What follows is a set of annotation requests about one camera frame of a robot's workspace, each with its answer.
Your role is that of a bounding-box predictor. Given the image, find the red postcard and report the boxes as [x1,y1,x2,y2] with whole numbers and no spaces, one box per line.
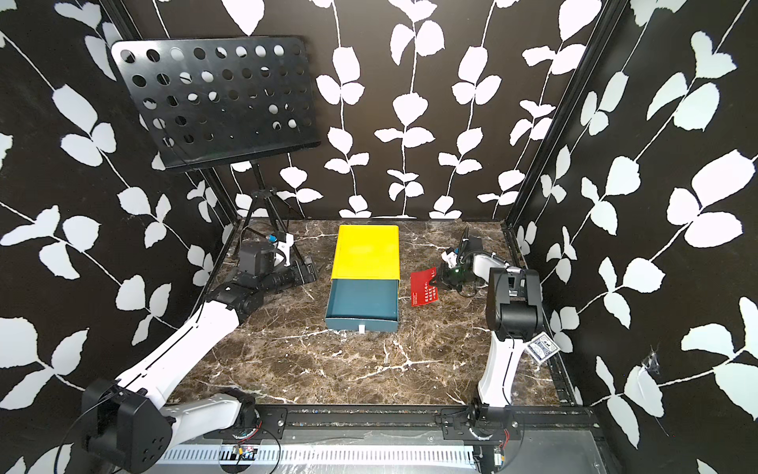
[411,268,438,307]

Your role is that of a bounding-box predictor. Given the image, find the yellow teal drawer cabinet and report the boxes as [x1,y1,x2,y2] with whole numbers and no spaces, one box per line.
[331,225,401,280]

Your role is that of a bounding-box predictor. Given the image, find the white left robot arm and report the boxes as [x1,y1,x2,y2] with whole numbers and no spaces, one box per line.
[78,258,318,473]

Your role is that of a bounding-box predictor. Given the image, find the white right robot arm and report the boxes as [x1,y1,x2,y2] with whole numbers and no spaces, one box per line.
[437,250,543,408]

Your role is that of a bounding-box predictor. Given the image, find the playing card on table edge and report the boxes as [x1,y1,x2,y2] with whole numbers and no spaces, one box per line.
[525,332,561,365]

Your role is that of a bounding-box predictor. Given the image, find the black perforated music stand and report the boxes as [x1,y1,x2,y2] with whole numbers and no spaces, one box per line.
[111,36,322,268]

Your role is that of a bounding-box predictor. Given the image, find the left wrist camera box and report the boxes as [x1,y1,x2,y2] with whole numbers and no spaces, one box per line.
[238,241,278,276]

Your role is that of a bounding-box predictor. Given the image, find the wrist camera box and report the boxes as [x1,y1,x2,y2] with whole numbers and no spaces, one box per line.
[238,241,278,276]
[460,236,484,257]

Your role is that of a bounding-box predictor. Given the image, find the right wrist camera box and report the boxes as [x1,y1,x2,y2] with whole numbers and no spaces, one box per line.
[460,236,484,257]

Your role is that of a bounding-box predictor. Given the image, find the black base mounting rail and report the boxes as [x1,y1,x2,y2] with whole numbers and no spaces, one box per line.
[203,404,599,442]

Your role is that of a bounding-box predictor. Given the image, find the white slotted cable duct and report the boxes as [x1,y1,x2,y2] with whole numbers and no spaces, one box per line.
[157,444,475,468]

